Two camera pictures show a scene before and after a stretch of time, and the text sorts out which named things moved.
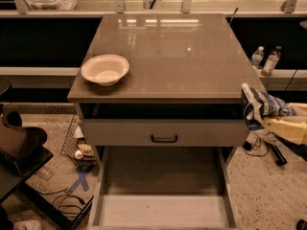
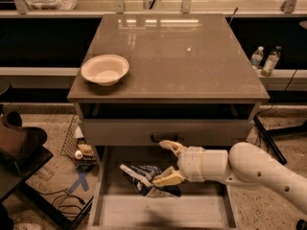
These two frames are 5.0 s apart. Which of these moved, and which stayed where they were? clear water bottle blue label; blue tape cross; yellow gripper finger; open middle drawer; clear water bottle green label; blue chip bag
Moved: yellow gripper finger; blue chip bag
Stayed: clear water bottle blue label; clear water bottle green label; open middle drawer; blue tape cross
